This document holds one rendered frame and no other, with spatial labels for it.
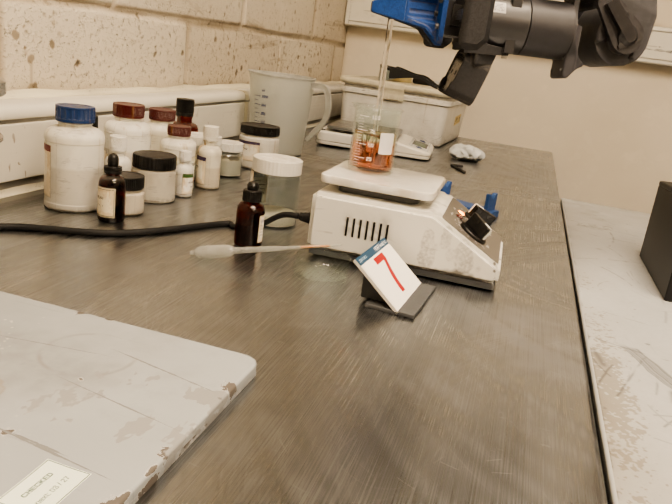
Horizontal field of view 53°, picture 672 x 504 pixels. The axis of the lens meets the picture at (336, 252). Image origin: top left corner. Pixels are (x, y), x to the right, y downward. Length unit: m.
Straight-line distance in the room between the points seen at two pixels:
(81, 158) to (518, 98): 1.55
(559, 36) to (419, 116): 1.06
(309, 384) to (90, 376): 0.14
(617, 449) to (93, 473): 0.31
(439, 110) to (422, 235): 1.10
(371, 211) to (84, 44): 0.51
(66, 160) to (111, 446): 0.47
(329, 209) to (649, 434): 0.37
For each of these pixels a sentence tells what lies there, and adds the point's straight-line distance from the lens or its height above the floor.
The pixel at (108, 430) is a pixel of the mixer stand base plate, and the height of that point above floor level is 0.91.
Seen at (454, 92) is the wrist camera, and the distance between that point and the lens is 0.72.
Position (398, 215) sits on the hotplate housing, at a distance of 0.68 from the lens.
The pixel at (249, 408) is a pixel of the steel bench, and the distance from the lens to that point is 0.42.
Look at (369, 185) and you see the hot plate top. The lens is 0.68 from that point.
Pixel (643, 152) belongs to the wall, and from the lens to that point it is 2.15.
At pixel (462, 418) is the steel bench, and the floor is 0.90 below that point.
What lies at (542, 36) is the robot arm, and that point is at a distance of 0.73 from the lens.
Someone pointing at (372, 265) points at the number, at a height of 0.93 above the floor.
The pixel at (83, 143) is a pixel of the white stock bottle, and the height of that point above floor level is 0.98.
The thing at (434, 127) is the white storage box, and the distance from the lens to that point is 1.77.
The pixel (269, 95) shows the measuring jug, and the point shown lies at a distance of 1.29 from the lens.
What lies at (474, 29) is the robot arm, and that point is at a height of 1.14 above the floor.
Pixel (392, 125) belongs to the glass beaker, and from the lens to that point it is 0.72.
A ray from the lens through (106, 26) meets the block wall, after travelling 1.06.
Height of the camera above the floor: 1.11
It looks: 17 degrees down
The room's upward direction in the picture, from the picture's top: 8 degrees clockwise
